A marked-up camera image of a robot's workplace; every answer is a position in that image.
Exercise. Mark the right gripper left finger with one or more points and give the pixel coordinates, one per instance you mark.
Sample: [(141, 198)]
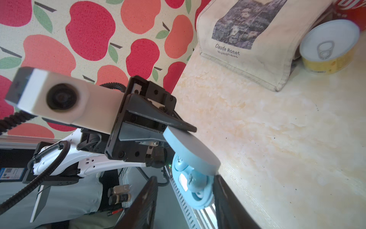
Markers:
[(142, 212)]

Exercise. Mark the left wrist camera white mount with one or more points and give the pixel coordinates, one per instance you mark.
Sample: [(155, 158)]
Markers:
[(64, 99)]

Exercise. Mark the blue earbud charging case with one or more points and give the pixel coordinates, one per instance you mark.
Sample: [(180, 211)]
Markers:
[(194, 167)]

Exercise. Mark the small black cylinder parts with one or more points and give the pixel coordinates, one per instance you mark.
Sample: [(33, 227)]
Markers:
[(119, 194)]

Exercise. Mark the red cola can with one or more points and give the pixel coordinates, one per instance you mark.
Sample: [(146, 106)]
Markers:
[(352, 10)]

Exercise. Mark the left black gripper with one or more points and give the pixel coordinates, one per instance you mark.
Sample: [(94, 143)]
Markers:
[(146, 110)]

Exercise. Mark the yellow tin can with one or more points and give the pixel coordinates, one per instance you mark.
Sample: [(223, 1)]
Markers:
[(329, 47)]

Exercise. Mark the beige Monet tote bag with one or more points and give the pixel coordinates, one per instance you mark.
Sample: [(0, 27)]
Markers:
[(257, 39)]

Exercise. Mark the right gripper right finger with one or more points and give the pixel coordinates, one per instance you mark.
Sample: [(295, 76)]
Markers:
[(230, 213)]

